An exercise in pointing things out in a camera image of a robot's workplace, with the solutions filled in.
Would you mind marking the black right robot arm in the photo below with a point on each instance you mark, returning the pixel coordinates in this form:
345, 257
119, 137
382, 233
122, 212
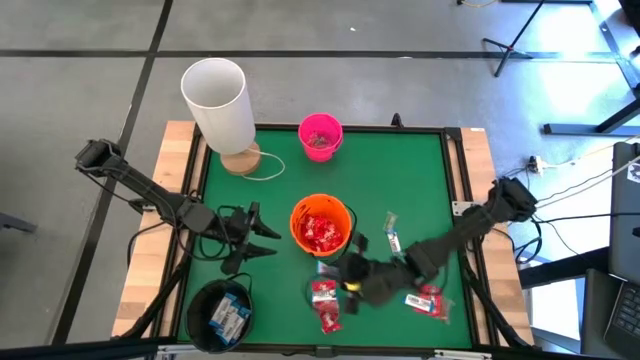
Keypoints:
475, 220

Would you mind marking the grey metal bracket plate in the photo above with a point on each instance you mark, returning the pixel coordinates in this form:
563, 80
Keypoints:
460, 207

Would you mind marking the green table mat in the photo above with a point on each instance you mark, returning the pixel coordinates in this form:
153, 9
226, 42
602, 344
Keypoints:
400, 165

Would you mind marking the orange plastic bucket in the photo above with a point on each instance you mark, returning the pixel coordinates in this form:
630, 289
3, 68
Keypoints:
300, 217

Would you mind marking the white blue candy bar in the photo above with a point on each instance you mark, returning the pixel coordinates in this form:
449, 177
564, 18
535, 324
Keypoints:
235, 325
222, 310
394, 243
327, 270

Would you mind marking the black clamp mount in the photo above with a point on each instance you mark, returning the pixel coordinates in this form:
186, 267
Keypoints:
397, 121

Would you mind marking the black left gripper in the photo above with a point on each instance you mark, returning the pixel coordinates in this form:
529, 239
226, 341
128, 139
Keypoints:
237, 227

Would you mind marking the grey laptop lid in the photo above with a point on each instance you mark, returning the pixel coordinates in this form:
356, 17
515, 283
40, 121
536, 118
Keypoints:
625, 215

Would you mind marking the black plastic bucket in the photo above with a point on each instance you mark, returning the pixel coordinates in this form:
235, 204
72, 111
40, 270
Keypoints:
200, 320

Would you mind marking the black desk frame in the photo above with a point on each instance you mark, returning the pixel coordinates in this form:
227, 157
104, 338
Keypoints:
575, 129

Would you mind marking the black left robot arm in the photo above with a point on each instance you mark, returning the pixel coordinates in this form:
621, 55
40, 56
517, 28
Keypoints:
150, 192

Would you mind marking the black table frame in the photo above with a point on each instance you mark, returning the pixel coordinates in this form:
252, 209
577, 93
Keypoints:
375, 128

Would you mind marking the white power strip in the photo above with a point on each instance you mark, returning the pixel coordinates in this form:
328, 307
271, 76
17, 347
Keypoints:
536, 164

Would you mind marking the white table lamp wooden base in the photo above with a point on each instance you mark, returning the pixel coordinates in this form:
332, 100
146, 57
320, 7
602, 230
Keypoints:
220, 110

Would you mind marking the dark grey laptop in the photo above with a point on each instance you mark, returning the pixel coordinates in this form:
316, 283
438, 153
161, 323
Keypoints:
625, 310

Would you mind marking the red clear candy pack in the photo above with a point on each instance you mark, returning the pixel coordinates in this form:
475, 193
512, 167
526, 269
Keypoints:
324, 292

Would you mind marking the pink plastic bucket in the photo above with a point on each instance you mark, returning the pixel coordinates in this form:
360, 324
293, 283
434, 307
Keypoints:
320, 155

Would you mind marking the red candy pack white label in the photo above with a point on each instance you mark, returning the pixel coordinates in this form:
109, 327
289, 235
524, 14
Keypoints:
437, 305

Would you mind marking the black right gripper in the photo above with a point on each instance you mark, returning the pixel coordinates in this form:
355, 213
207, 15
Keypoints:
380, 280

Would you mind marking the green clear candy wrapper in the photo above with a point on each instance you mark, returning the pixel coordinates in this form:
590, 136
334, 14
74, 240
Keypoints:
390, 221
320, 140

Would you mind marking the black tripod stand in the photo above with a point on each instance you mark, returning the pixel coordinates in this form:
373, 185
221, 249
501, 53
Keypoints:
508, 49

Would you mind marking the black desk beam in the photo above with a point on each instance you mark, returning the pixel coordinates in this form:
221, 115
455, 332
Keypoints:
560, 270

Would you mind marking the red white-lettered candy bag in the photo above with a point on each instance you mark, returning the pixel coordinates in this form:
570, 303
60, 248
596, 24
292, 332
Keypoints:
331, 317

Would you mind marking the wooden table side board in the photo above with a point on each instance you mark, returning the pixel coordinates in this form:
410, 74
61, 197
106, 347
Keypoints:
507, 300
170, 150

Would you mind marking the dark furniture foot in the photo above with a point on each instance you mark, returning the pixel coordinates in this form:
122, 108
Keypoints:
15, 223

